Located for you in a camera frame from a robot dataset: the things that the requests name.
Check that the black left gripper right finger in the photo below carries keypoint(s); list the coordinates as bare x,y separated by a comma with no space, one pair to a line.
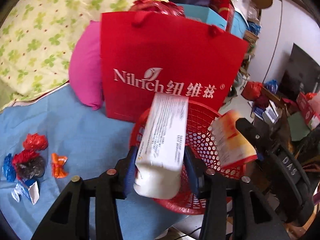
253,218

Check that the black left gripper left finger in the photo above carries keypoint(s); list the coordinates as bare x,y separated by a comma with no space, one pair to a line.
68,217

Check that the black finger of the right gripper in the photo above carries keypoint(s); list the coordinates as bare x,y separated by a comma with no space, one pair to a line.
259,138

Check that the orange white carton box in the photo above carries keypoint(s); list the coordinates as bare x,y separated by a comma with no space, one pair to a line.
234,150

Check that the white plastic bag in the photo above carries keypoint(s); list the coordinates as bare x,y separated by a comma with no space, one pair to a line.
28,188

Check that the black plastic bag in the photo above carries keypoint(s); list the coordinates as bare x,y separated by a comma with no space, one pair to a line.
35,168

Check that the red plastic bag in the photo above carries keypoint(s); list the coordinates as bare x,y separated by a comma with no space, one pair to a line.
35,142
24,157
252,92

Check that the blue plastic bag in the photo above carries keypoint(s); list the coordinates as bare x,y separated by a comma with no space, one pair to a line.
8,169

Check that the white printed carton box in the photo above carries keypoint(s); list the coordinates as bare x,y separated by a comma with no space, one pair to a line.
160,155

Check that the red plastic bag on clutter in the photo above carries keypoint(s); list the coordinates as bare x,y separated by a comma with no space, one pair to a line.
252,92

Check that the orange crumpled wrapper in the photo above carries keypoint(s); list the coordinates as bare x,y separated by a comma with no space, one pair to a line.
58,162

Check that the red box on clutter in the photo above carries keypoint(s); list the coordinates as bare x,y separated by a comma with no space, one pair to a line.
310,117

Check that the red plastic mesh basket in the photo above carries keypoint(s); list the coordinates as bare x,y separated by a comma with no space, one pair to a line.
199,138

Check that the black monitor screen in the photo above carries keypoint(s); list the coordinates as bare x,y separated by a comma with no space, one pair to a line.
301,75

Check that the light blue blanket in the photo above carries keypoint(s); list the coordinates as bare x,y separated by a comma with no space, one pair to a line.
92,143

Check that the light blue cardboard box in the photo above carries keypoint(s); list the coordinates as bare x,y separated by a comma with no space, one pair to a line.
206,15

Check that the red Nilrich paper bag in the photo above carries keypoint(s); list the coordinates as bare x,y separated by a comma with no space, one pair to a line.
144,53

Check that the magenta pillow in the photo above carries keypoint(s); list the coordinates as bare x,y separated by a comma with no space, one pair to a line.
85,68

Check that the red shiny foil bag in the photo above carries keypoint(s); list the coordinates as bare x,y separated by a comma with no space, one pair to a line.
161,7

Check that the clover-print yellow quilt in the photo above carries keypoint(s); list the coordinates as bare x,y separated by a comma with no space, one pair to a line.
37,40

